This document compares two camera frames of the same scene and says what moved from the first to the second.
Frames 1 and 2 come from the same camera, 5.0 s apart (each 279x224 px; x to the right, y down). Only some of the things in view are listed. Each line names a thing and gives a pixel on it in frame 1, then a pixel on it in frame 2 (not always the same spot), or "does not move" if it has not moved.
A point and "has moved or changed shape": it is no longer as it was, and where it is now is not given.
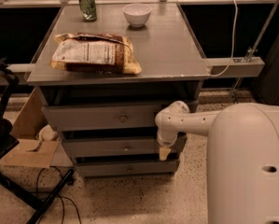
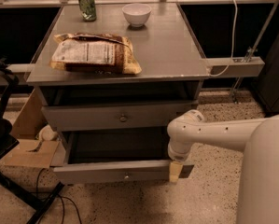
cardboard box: x=28 y=149 does not move
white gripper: x=165 y=139 → x=177 y=154
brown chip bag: x=90 y=52 does not move
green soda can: x=88 y=5 does not move
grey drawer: x=118 y=147 has moved or changed shape
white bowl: x=136 y=14 does not move
